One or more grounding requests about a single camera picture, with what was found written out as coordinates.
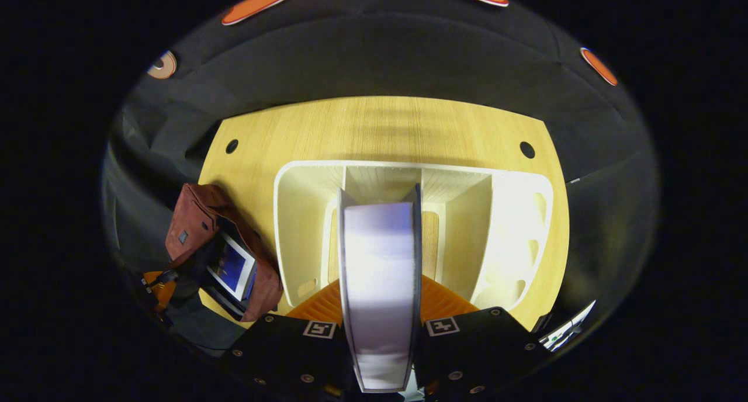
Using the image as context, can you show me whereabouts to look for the white bookshelf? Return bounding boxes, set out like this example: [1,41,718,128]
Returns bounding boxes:
[273,160,555,319]

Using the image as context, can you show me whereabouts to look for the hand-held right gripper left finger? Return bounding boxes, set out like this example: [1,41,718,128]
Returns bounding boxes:
[219,278,355,402]

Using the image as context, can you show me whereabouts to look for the white spine book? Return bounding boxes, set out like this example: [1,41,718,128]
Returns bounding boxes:
[337,183,423,394]

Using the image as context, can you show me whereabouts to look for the blue cover book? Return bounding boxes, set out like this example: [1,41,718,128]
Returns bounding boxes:
[201,218,258,321]

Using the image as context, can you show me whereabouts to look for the black backdrop cloth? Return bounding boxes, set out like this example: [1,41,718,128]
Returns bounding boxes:
[102,0,661,356]

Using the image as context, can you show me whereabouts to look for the maroon schoolbag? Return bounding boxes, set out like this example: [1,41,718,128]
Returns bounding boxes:
[165,183,285,323]

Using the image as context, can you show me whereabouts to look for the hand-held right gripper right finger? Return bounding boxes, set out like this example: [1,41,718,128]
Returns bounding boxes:
[412,273,553,400]

